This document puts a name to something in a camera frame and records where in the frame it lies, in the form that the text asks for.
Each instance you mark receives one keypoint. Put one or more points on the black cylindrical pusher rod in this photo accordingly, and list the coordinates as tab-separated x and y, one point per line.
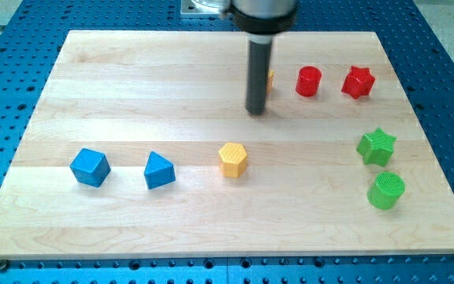
258	63

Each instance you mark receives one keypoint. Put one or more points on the yellow hexagon block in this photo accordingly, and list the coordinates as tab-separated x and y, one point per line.
233	160

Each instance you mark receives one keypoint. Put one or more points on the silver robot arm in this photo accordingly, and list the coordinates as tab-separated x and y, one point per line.
261	20

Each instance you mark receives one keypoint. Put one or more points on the blue triangle block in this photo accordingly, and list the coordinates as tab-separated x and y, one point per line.
158	171

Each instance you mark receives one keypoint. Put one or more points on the yellow block behind rod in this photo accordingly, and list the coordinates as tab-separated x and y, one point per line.
269	84

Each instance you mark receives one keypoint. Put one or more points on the red cylinder block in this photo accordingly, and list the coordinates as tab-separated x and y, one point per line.
308	81

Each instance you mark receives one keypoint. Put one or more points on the red star block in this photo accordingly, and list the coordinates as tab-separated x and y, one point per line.
358	82

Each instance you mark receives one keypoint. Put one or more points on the wooden board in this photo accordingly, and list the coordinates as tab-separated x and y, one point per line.
181	94

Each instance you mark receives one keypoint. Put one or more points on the green star block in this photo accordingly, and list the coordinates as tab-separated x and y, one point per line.
376	147

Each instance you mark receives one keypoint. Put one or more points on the green cylinder block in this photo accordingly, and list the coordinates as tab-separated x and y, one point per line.
385	191

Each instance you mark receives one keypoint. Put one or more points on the blue cube block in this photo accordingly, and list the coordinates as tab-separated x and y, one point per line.
90	167

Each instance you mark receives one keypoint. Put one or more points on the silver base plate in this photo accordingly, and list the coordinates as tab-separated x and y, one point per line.
189	8

